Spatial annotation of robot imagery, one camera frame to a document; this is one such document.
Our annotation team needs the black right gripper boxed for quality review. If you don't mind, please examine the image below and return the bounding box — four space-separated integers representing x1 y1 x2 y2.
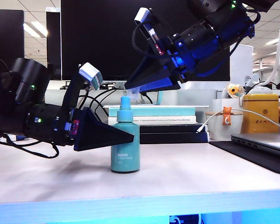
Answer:
125 20 222 93

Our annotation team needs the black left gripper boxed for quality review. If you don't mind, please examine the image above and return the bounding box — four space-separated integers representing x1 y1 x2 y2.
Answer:
25 104 134 152

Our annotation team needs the clear plastic sprayer lid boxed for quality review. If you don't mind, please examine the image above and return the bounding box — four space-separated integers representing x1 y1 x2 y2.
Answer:
123 87 141 102

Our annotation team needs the teal spray bottle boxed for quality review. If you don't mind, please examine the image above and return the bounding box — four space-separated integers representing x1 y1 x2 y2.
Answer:
110 96 141 173

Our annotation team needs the white jar with wooden lid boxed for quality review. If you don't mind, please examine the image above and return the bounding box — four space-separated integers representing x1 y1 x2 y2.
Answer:
205 111 245 142

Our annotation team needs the teal cover book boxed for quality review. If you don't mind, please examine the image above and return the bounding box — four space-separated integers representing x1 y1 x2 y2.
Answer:
108 108 196 118

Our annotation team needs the white cover book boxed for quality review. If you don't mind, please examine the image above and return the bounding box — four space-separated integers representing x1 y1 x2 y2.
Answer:
107 116 197 126

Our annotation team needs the white square box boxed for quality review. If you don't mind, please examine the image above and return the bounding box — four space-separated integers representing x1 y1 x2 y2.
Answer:
211 98 245 115

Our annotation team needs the large black AOC monitor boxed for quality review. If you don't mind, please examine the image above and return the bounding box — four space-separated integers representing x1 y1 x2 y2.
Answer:
60 0 231 83

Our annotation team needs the plush toy with sunflower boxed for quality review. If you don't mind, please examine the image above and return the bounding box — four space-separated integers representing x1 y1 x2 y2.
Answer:
221 83 245 100

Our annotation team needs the white partition board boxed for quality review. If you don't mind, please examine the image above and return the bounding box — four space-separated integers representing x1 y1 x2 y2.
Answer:
229 42 254 92

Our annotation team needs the small white figure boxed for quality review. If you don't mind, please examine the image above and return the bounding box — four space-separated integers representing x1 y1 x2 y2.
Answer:
244 74 261 89

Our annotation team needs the yellow tin box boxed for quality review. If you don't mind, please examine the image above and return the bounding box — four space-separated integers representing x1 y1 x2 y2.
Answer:
242 93 280 134

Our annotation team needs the black desk mat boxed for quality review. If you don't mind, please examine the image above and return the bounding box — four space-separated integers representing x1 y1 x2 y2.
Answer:
209 140 280 175

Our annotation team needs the ceiling light panel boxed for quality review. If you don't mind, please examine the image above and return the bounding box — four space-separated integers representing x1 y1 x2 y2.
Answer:
23 21 49 38

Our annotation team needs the dark blue printed object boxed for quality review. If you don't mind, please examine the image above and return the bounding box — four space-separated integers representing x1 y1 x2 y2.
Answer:
169 214 202 224

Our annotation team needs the grey laptop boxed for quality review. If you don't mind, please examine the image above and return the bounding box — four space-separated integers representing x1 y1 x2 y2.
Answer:
230 132 280 161

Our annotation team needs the black side monitor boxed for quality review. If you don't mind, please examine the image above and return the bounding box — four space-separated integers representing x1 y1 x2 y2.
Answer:
0 9 26 70

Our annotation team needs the black monitor power cable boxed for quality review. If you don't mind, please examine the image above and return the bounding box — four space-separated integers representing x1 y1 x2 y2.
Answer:
140 91 154 105

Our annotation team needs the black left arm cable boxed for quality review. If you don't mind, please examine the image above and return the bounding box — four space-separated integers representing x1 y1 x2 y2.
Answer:
0 133 60 160

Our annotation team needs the black VGA cable blue plug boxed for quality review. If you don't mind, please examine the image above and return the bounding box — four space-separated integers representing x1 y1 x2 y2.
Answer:
84 88 122 117

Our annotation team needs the black right camera cable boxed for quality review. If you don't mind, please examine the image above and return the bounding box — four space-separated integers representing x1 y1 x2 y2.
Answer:
131 22 171 60

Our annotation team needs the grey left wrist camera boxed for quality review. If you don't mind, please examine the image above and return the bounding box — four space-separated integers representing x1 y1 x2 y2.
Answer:
78 62 104 91

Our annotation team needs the white USB charging cable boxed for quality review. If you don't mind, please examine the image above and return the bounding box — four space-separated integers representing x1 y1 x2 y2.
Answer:
196 108 280 134

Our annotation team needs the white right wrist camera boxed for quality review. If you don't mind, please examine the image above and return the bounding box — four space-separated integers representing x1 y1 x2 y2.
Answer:
133 7 154 24

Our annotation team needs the orange cat cable clip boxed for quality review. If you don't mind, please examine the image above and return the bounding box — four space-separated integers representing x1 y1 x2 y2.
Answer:
222 106 233 127

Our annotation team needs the black monitor with white frame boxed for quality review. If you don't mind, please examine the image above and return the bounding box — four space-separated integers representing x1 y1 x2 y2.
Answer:
46 7 63 81

